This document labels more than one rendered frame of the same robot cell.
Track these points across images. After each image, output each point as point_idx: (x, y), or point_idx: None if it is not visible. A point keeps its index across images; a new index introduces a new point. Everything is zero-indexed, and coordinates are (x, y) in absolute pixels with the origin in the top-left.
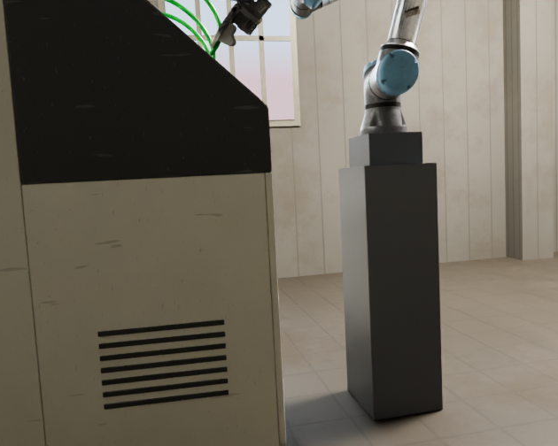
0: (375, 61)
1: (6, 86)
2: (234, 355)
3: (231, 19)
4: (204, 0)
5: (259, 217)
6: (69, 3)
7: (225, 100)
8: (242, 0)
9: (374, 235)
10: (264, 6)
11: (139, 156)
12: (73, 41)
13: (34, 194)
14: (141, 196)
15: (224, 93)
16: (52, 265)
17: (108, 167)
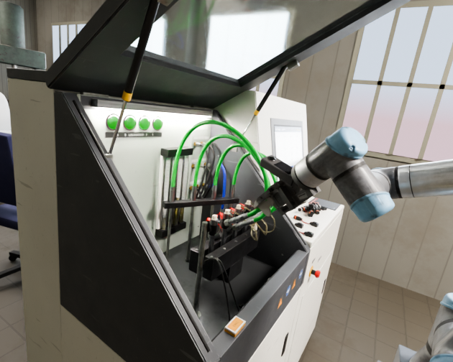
0: None
1: (56, 241)
2: None
3: (267, 197)
4: (257, 161)
5: None
6: (83, 199)
7: (172, 337)
8: (283, 180)
9: None
10: (305, 195)
11: (111, 334)
12: (84, 228)
13: (64, 314)
14: (110, 361)
15: (172, 330)
16: (70, 361)
17: (95, 327)
